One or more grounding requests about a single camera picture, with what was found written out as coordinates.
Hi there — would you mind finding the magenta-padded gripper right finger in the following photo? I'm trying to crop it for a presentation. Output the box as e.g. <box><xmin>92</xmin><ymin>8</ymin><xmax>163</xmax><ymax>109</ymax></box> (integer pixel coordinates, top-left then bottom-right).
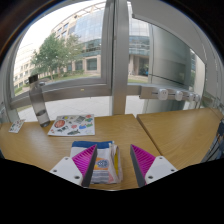
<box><xmin>129</xmin><ymin>143</ymin><xmax>179</xmax><ymax>188</ymax></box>

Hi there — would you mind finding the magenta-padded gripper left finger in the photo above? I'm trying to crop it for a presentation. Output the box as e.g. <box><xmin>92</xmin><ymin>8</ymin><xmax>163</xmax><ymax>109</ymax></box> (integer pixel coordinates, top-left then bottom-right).
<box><xmin>49</xmin><ymin>143</ymin><xmax>99</xmax><ymax>188</ymax></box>

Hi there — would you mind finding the white cartoon-print towel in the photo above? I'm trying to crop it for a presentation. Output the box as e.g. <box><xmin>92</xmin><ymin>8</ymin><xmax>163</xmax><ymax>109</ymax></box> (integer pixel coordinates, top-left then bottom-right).
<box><xmin>69</xmin><ymin>140</ymin><xmax>124</xmax><ymax>185</ymax></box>

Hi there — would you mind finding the large sticker sheet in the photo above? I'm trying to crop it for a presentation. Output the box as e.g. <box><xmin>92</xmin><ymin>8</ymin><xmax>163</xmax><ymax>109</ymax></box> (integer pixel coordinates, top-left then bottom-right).
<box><xmin>47</xmin><ymin>113</ymin><xmax>96</xmax><ymax>137</ymax></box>

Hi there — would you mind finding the dark chair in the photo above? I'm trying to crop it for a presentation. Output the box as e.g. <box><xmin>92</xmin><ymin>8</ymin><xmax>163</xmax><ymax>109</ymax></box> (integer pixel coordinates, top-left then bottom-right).
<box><xmin>202</xmin><ymin>116</ymin><xmax>224</xmax><ymax>163</ymax></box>

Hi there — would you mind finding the clear grey water bottle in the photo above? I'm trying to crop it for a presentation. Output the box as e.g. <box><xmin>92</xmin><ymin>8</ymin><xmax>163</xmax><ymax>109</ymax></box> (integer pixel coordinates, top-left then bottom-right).
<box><xmin>28</xmin><ymin>74</ymin><xmax>51</xmax><ymax>128</ymax></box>

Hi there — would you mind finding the grey framed window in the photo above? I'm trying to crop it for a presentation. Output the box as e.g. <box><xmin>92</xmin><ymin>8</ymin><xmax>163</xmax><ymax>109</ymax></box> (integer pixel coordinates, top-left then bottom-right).
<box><xmin>9</xmin><ymin>0</ymin><xmax>130</xmax><ymax>117</ymax></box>

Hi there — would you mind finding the frosted side window pane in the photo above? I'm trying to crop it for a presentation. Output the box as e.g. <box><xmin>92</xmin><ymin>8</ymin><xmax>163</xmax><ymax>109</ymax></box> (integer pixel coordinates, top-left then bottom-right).
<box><xmin>148</xmin><ymin>24</ymin><xmax>207</xmax><ymax>109</ymax></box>

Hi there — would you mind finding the green tree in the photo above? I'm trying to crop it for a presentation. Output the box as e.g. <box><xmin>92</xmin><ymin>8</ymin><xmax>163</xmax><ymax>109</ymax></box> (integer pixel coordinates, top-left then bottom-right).
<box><xmin>29</xmin><ymin>32</ymin><xmax>85</xmax><ymax>80</ymax></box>

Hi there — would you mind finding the glass-fronted building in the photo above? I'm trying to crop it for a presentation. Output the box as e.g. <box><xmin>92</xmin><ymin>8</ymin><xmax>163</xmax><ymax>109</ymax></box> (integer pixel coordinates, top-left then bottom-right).
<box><xmin>49</xmin><ymin>2</ymin><xmax>151</xmax><ymax>77</ymax></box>

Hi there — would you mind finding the white wall socket rail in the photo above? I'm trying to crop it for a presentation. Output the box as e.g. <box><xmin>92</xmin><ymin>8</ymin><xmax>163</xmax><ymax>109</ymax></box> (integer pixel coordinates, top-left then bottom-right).
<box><xmin>139</xmin><ymin>83</ymin><xmax>203</xmax><ymax>103</ymax></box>

